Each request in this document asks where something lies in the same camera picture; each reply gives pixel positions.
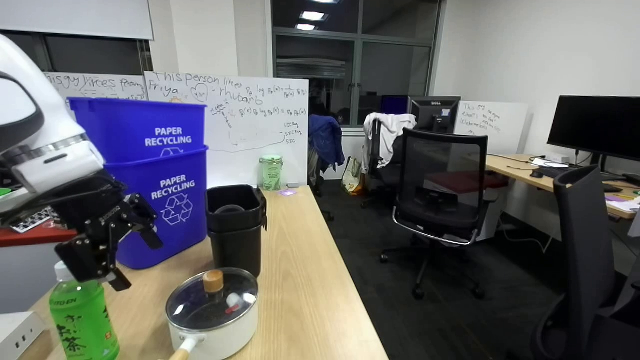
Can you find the wooden office desk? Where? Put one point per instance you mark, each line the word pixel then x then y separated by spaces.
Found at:
pixel 517 171

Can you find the black mesh office chair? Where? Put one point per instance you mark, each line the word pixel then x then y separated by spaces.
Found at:
pixel 443 181

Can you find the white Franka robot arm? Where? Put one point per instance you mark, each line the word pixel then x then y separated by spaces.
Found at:
pixel 57 130

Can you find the small white cylinder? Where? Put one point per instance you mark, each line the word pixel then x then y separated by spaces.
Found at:
pixel 235 301

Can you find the large written whiteboard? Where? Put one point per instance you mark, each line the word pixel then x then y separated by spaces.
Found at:
pixel 253 122

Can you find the black chair under cloth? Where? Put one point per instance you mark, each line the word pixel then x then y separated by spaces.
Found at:
pixel 390 177

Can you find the glass lid wooden knob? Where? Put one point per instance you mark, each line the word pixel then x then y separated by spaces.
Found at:
pixel 192 307

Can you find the checkered calibration board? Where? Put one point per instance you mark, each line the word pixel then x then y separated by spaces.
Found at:
pixel 33 219

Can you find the whiteboard with scribbles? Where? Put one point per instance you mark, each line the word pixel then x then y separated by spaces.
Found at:
pixel 100 85

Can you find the black keyboard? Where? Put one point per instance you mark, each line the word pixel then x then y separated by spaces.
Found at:
pixel 548 173

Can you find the small written whiteboard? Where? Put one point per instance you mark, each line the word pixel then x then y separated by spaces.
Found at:
pixel 493 126

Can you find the black landfill bin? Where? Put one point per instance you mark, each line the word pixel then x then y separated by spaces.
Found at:
pixel 236 240

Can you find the black fabric office chair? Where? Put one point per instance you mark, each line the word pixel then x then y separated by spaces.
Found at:
pixel 586 267

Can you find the blue jacket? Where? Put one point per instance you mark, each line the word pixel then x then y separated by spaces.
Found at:
pixel 326 140

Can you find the white papers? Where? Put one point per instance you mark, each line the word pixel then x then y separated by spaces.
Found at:
pixel 623 207

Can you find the black computer monitor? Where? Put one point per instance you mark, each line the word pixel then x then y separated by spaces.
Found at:
pixel 597 126

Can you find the white pedestal red cushion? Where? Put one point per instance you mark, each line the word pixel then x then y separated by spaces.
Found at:
pixel 497 200

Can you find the green wipes container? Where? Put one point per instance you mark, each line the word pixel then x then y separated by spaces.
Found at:
pixel 271 173

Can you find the white power strip box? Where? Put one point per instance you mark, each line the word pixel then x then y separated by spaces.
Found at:
pixel 16 337

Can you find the white cloth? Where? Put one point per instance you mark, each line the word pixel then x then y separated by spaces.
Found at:
pixel 390 132

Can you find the white yellow bag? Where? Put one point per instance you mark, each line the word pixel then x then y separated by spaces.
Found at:
pixel 353 177

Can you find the green tea bottle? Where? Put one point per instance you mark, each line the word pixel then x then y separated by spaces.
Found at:
pixel 80 326

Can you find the small black monitor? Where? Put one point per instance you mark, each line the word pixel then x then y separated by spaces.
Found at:
pixel 434 114

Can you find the rectangular ceiling light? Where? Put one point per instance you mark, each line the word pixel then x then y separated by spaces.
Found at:
pixel 304 26
pixel 313 14

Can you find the dark glass window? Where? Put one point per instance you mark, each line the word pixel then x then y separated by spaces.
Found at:
pixel 393 60

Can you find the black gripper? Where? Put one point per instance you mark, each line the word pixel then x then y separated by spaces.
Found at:
pixel 91 207

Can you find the red side table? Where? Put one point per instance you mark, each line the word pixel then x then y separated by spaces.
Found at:
pixel 33 235

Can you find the white roller blind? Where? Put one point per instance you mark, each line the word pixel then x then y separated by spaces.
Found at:
pixel 72 16

